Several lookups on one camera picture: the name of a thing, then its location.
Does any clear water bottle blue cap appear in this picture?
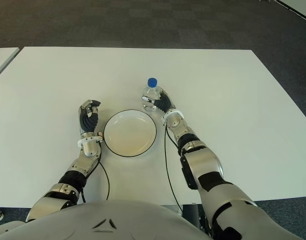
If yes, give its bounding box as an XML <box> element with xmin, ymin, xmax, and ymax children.
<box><xmin>141</xmin><ymin>77</ymin><xmax>161</xmax><ymax>112</ymax></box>

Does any black metal table frame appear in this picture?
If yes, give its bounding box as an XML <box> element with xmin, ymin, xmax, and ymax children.
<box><xmin>182</xmin><ymin>204</ymin><xmax>214</xmax><ymax>236</ymax></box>

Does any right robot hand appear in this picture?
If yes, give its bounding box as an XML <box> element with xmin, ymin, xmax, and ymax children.
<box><xmin>141</xmin><ymin>90</ymin><xmax>176</xmax><ymax>114</ymax></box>

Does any white side table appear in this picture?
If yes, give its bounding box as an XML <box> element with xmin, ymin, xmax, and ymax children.
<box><xmin>0</xmin><ymin>46</ymin><xmax>20</xmax><ymax>82</ymax></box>

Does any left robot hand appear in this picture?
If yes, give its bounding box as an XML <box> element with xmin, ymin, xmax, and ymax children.
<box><xmin>78</xmin><ymin>99</ymin><xmax>102</xmax><ymax>137</ymax></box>

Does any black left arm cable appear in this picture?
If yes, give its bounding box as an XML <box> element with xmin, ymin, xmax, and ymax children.
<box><xmin>79</xmin><ymin>142</ymin><xmax>111</xmax><ymax>203</ymax></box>

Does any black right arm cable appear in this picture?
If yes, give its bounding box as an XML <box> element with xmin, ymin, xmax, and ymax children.
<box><xmin>163</xmin><ymin>123</ymin><xmax>184</xmax><ymax>214</ymax></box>

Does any grey robot torso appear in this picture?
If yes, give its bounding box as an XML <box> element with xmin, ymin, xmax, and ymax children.
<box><xmin>0</xmin><ymin>199</ymin><xmax>212</xmax><ymax>240</ymax></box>

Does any white plate black rim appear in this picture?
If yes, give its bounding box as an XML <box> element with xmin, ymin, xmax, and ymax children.
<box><xmin>103</xmin><ymin>108</ymin><xmax>158</xmax><ymax>158</ymax></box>

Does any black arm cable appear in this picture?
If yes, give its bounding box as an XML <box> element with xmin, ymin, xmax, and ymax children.
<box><xmin>79</xmin><ymin>142</ymin><xmax>111</xmax><ymax>203</ymax></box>
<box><xmin>163</xmin><ymin>123</ymin><xmax>184</xmax><ymax>214</ymax></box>

